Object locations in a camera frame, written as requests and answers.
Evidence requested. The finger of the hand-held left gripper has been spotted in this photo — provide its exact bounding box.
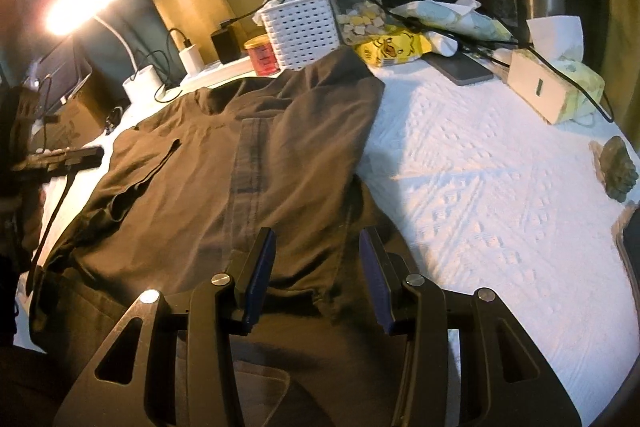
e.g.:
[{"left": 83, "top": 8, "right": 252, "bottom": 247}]
[{"left": 10, "top": 146, "right": 105, "bottom": 174}]

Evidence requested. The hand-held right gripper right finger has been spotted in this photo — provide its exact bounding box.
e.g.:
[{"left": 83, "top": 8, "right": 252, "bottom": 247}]
[{"left": 359, "top": 227, "right": 583, "bottom": 427}]

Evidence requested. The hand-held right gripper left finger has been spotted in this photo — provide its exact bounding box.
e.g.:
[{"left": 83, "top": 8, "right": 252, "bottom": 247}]
[{"left": 52, "top": 227, "right": 277, "bottom": 427}]

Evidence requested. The dark brown t-shirt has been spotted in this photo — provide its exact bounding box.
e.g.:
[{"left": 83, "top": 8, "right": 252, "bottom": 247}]
[{"left": 27, "top": 49, "right": 461, "bottom": 427}]

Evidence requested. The cardboard box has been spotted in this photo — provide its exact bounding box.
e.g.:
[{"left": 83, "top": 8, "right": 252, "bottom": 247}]
[{"left": 45, "top": 72, "right": 132, "bottom": 154}]

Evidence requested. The white desk lamp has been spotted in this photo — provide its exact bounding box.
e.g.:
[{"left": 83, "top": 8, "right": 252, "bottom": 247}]
[{"left": 44, "top": 0, "right": 166, "bottom": 105}]

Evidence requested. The white charger plug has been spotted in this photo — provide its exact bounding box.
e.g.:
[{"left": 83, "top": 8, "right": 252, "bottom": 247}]
[{"left": 179, "top": 46, "right": 204, "bottom": 74}]

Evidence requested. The white power strip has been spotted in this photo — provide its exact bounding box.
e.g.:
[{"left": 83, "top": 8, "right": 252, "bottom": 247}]
[{"left": 177, "top": 56, "right": 279, "bottom": 90}]

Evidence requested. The black charger plug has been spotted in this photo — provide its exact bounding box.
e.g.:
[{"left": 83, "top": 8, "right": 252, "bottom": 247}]
[{"left": 210, "top": 19, "right": 243, "bottom": 65}]

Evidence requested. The red jar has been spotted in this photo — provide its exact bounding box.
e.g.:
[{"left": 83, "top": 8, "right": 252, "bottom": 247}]
[{"left": 244, "top": 34, "right": 280, "bottom": 76}]

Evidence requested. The grey smartphone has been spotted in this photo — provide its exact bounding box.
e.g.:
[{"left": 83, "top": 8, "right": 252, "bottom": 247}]
[{"left": 425, "top": 52, "right": 495, "bottom": 86}]

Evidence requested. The yellow snack bag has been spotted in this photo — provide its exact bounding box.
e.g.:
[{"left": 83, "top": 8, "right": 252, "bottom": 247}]
[{"left": 352, "top": 32, "right": 434, "bottom": 68}]

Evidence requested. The white tube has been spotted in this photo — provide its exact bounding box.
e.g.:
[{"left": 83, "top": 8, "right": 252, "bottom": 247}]
[{"left": 432, "top": 32, "right": 461, "bottom": 58}]

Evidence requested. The white perforated basket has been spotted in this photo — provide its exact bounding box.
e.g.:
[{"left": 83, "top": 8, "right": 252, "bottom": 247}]
[{"left": 261, "top": 0, "right": 341, "bottom": 72}]

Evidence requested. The tissue box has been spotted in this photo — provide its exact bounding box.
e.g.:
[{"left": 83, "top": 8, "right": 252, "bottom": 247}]
[{"left": 507, "top": 17, "right": 606, "bottom": 126}]

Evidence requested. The stone figurine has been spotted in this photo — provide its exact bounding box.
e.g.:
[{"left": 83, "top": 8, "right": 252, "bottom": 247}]
[{"left": 590, "top": 136, "right": 640, "bottom": 202}]

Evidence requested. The wet wipes pack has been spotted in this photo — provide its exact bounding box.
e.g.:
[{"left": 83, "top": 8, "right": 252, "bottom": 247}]
[{"left": 390, "top": 0, "right": 519, "bottom": 43}]

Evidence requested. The clear jar with white lid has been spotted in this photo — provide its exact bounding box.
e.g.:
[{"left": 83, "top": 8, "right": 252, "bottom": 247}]
[{"left": 322, "top": 0, "right": 389, "bottom": 46}]

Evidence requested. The black charger cable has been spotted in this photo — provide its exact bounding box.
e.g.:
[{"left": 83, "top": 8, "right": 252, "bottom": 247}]
[{"left": 135, "top": 28, "right": 192, "bottom": 104}]

